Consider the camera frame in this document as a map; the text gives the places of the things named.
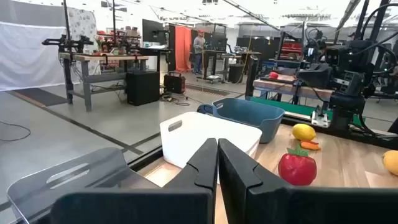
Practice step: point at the small black red device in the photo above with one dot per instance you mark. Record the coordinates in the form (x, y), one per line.
(174, 84)

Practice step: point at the green floor mat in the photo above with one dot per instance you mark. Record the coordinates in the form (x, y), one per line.
(280, 105)

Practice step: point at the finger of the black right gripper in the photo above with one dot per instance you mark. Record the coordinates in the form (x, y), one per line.
(323, 77)
(308, 77)

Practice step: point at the orange curtain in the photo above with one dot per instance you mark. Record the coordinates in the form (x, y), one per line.
(183, 46)

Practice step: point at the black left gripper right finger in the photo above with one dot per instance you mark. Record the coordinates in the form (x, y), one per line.
(311, 208)

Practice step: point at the black bin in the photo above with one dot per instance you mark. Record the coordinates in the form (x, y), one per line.
(235, 74)

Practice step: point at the red round object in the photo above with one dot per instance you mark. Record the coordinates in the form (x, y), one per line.
(273, 75)

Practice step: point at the red toy tomato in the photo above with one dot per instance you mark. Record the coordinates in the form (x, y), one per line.
(297, 169)

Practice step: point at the black box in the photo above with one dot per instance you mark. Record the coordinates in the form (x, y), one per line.
(142, 88)

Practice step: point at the white plastic basket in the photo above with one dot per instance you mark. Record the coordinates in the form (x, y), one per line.
(192, 137)

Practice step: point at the red tool cabinet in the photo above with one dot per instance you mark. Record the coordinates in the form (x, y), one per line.
(290, 49)

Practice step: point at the grey workbench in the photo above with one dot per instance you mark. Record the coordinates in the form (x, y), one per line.
(102, 77)

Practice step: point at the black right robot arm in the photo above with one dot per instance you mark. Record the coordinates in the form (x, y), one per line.
(346, 105)

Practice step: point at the white curtain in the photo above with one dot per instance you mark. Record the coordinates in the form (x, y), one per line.
(28, 56)

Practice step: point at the blue plastic basket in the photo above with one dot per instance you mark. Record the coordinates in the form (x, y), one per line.
(248, 115)

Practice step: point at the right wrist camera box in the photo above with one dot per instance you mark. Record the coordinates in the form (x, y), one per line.
(334, 56)

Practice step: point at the wooden side table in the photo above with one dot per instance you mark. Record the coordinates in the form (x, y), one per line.
(280, 88)

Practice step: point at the patterned cloth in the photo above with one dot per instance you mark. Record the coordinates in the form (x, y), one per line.
(82, 25)

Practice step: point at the black monitor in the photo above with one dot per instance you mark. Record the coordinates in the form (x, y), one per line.
(154, 31)

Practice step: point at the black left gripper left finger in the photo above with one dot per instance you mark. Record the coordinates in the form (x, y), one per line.
(140, 208)

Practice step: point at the translucent grey plastic basket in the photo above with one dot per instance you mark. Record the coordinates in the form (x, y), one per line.
(77, 168)

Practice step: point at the yellow toy lemon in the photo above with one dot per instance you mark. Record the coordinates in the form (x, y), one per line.
(303, 132)
(391, 162)

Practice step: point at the dark floor mat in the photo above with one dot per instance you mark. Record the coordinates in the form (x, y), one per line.
(40, 96)

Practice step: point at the orange chili pepper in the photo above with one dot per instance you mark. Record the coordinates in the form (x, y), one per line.
(311, 146)

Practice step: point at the person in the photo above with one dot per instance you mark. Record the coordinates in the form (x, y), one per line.
(199, 46)

